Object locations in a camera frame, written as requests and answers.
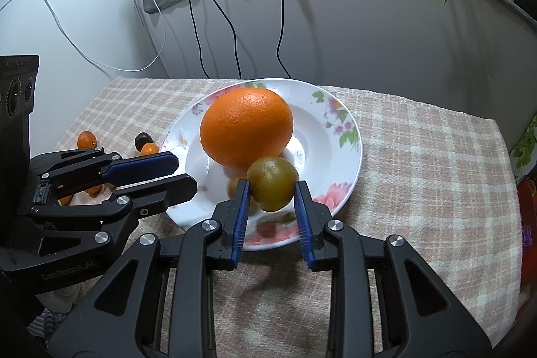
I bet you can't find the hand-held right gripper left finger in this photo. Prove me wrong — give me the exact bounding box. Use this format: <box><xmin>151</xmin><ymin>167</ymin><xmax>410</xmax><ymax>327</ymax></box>
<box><xmin>46</xmin><ymin>178</ymin><xmax>252</xmax><ymax>358</ymax></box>

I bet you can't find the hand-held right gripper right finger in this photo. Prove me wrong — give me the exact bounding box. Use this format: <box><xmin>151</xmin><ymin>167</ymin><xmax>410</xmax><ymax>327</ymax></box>
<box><xmin>294</xmin><ymin>181</ymin><xmax>493</xmax><ymax>358</ymax></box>

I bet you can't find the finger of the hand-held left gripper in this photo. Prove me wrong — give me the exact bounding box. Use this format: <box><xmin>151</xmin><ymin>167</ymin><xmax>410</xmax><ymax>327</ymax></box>
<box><xmin>29</xmin><ymin>147</ymin><xmax>179</xmax><ymax>191</ymax></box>
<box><xmin>29</xmin><ymin>173</ymin><xmax>199</xmax><ymax>258</ymax></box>

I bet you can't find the green plum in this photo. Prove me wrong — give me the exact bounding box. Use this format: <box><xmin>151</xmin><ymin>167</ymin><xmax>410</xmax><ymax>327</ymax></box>
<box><xmin>247</xmin><ymin>156</ymin><xmax>300</xmax><ymax>213</ymax></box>

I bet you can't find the white floral plate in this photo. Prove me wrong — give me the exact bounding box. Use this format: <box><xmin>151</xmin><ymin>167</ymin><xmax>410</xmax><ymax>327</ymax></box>
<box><xmin>160</xmin><ymin>78</ymin><xmax>363</xmax><ymax>251</ymax></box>

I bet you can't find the large orange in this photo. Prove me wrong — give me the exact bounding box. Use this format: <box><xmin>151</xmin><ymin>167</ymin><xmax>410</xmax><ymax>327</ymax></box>
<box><xmin>200</xmin><ymin>87</ymin><xmax>294</xmax><ymax>170</ymax></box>

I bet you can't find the beige plaid cloth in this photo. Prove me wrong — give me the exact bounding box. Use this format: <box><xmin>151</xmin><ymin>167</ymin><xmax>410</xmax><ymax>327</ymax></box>
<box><xmin>25</xmin><ymin>76</ymin><xmax>521</xmax><ymax>358</ymax></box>

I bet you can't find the red box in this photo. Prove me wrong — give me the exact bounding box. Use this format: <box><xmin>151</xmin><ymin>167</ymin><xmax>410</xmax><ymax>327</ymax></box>
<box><xmin>516</xmin><ymin>177</ymin><xmax>537</xmax><ymax>297</ymax></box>

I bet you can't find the green printed box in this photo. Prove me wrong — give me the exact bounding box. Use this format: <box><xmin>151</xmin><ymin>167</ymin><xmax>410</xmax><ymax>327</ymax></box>
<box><xmin>509</xmin><ymin>118</ymin><xmax>537</xmax><ymax>171</ymax></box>

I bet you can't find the black cable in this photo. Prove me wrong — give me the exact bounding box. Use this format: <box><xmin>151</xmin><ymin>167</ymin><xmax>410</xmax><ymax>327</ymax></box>
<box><xmin>206</xmin><ymin>0</ymin><xmax>244</xmax><ymax>79</ymax></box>
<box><xmin>276</xmin><ymin>0</ymin><xmax>294</xmax><ymax>79</ymax></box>
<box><xmin>187</xmin><ymin>0</ymin><xmax>244</xmax><ymax>79</ymax></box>

